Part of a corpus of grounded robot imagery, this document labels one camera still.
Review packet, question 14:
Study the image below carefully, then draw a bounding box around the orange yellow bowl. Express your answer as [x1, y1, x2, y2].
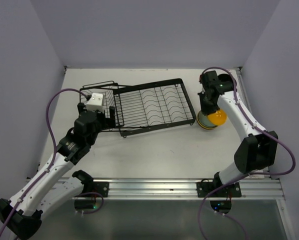
[207, 109, 227, 126]

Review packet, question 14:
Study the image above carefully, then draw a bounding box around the pale teal checked bowl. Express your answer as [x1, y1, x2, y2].
[197, 111, 214, 127]

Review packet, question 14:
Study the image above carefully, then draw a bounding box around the yellow sun pattern bowl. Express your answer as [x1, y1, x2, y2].
[196, 118, 218, 131]

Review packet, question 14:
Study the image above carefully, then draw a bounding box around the beige bowl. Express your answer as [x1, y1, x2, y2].
[218, 73, 237, 89]

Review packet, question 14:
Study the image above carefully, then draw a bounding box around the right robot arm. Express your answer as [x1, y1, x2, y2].
[196, 70, 278, 197]

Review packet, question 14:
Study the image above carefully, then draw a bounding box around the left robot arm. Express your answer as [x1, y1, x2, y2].
[0, 101, 115, 240]

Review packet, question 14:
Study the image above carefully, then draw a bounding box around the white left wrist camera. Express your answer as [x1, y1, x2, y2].
[86, 93, 105, 113]

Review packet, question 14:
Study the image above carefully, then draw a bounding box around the black wire dish rack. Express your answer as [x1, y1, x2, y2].
[80, 78, 196, 138]

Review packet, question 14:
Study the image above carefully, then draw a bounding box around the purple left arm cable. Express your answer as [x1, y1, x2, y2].
[0, 88, 90, 240]

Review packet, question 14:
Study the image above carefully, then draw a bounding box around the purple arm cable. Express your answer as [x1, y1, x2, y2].
[0, 88, 90, 240]
[198, 66, 297, 240]

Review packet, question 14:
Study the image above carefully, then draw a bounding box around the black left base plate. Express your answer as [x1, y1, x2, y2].
[89, 181, 110, 198]

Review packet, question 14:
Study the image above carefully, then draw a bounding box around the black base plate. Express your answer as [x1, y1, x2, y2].
[89, 181, 110, 198]
[196, 178, 242, 198]

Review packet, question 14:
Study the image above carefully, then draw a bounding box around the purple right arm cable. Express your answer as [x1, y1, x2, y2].
[198, 66, 297, 240]

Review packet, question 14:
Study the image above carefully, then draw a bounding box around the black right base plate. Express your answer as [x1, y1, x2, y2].
[196, 178, 242, 198]

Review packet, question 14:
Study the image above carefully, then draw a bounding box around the aluminium mounting rail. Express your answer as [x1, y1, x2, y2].
[93, 178, 285, 201]

